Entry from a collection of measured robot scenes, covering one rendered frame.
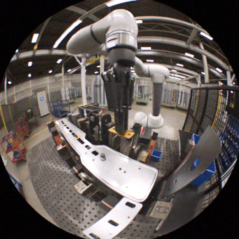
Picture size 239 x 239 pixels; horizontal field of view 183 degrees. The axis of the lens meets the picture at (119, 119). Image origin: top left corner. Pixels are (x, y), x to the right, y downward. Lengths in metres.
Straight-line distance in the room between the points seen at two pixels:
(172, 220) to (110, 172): 0.42
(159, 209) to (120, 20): 0.59
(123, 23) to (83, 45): 0.16
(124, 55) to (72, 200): 0.89
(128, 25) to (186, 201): 0.66
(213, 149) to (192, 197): 0.33
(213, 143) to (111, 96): 0.26
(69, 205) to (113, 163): 0.58
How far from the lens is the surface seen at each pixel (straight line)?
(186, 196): 0.48
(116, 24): 0.25
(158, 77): 0.73
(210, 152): 0.22
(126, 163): 0.47
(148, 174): 0.45
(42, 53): 3.97
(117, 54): 0.20
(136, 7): 8.71
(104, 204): 0.42
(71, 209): 0.79
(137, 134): 0.42
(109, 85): 0.17
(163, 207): 0.37
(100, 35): 0.28
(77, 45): 0.33
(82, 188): 0.38
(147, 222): 0.75
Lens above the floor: 1.39
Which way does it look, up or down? 24 degrees down
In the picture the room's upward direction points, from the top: straight up
